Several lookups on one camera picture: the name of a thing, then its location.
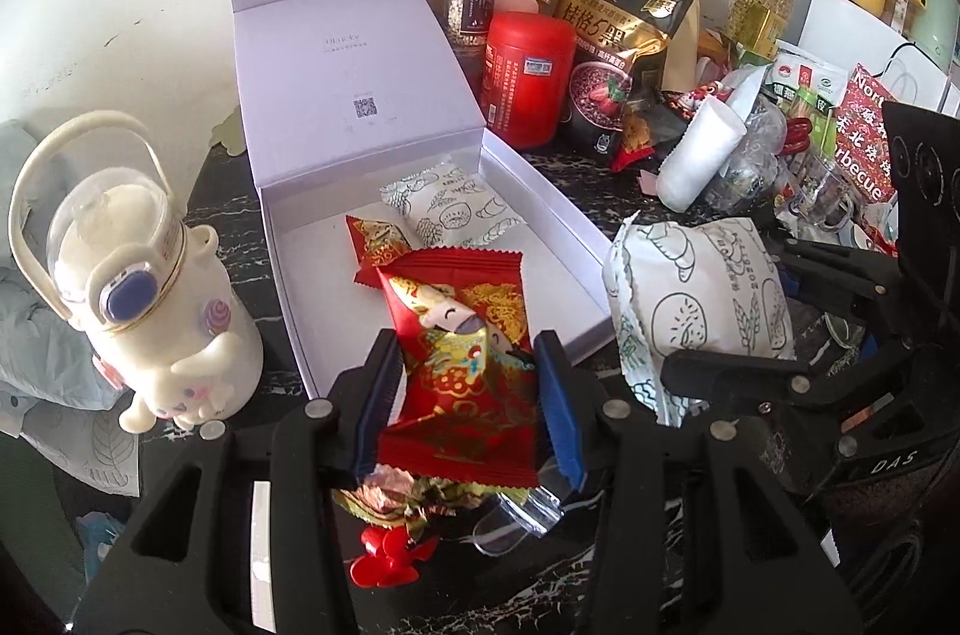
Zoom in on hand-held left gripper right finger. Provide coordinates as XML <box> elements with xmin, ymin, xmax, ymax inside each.
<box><xmin>534</xmin><ymin>331</ymin><xmax>841</xmax><ymax>635</ymax></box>

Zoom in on red seasoning bag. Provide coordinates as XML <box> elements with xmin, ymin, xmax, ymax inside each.
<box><xmin>832</xmin><ymin>61</ymin><xmax>912</xmax><ymax>210</ymax></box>

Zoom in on pale blue puffer jacket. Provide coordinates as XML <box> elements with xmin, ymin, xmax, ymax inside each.
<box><xmin>0</xmin><ymin>121</ymin><xmax>113</xmax><ymax>412</ymax></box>

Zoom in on red gold candy packet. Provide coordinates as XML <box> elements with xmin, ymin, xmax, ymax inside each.
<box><xmin>352</xmin><ymin>248</ymin><xmax>542</xmax><ymax>490</ymax></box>
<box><xmin>345</xmin><ymin>215</ymin><xmax>415</xmax><ymax>287</ymax></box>

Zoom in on mint green appliance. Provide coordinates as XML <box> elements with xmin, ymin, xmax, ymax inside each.
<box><xmin>911</xmin><ymin>0</ymin><xmax>960</xmax><ymax>75</ymax></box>

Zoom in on white cardboard box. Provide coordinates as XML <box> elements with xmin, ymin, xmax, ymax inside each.
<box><xmin>799</xmin><ymin>0</ymin><xmax>953</xmax><ymax>112</ymax></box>

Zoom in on white line-drawing snack packet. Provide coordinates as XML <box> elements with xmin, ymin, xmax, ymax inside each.
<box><xmin>379</xmin><ymin>162</ymin><xmax>528</xmax><ymax>251</ymax></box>
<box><xmin>602</xmin><ymin>215</ymin><xmax>796</xmax><ymax>430</ymax></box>

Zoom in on leaf print paper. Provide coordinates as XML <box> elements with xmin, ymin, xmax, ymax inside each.
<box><xmin>22</xmin><ymin>406</ymin><xmax>143</xmax><ymax>499</ymax></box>

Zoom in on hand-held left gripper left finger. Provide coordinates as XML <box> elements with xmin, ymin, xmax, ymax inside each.
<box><xmin>75</xmin><ymin>329</ymin><xmax>406</xmax><ymax>635</ymax></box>

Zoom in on orange snack bag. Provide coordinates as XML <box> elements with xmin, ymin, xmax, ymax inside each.
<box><xmin>615</xmin><ymin>113</ymin><xmax>662</xmax><ymax>175</ymax></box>

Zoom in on white paper roll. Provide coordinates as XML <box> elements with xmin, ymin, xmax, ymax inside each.
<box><xmin>656</xmin><ymin>98</ymin><xmax>747</xmax><ymax>214</ymax></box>

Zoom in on white smartphone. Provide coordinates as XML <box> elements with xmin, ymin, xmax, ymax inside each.
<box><xmin>249</xmin><ymin>479</ymin><xmax>275</xmax><ymax>635</ymax></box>

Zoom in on red canister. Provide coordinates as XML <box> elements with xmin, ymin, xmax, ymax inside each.
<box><xmin>480</xmin><ymin>12</ymin><xmax>575</xmax><ymax>148</ymax></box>

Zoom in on red plastic propeller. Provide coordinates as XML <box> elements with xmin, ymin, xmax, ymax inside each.
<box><xmin>349</xmin><ymin>521</ymin><xmax>440</xmax><ymax>589</ymax></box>

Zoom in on clear plastic piece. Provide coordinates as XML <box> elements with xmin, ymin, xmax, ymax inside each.
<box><xmin>472</xmin><ymin>481</ymin><xmax>565</xmax><ymax>555</ymax></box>

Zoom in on brown gold foil snack packet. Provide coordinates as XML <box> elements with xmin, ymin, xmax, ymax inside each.
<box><xmin>330</xmin><ymin>464</ymin><xmax>526</xmax><ymax>525</ymax></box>

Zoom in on lavender gift box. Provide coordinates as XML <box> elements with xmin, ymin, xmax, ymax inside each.
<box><xmin>227</xmin><ymin>0</ymin><xmax>616</xmax><ymax>400</ymax></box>

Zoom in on brown kraft paper bag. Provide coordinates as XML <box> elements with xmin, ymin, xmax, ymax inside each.
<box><xmin>660</xmin><ymin>0</ymin><xmax>707</xmax><ymax>97</ymax></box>

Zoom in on red scissors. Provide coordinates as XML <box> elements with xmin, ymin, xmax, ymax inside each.
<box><xmin>784</xmin><ymin>117</ymin><xmax>816</xmax><ymax>156</ymax></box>

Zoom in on clear glass mug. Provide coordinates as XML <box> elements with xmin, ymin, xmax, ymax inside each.
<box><xmin>780</xmin><ymin>155</ymin><xmax>857</xmax><ymax>232</ymax></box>

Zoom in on round woven straw mat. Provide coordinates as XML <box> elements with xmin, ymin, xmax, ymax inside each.
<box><xmin>726</xmin><ymin>0</ymin><xmax>796</xmax><ymax>51</ymax></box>

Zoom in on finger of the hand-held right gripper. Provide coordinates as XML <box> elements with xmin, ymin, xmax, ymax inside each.
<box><xmin>765</xmin><ymin>237</ymin><xmax>901</xmax><ymax>321</ymax></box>
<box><xmin>660</xmin><ymin>346</ymin><xmax>826</xmax><ymax>415</ymax></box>

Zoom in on cream cartoon water bottle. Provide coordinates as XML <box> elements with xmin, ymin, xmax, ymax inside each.
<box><xmin>11</xmin><ymin>110</ymin><xmax>265</xmax><ymax>435</ymax></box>

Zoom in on clear plastic bag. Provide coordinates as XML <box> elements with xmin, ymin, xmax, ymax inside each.
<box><xmin>705</xmin><ymin>95</ymin><xmax>790</xmax><ymax>216</ymax></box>

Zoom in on black gold oatmeal bag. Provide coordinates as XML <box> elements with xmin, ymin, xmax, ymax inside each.
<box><xmin>555</xmin><ymin>0</ymin><xmax>698</xmax><ymax>171</ymax></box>

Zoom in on yellow green box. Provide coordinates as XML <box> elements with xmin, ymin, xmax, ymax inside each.
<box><xmin>739</xmin><ymin>1</ymin><xmax>785</xmax><ymax>62</ymax></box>

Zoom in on green white snack bag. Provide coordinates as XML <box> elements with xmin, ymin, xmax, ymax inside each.
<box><xmin>769</xmin><ymin>46</ymin><xmax>841</xmax><ymax>156</ymax></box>

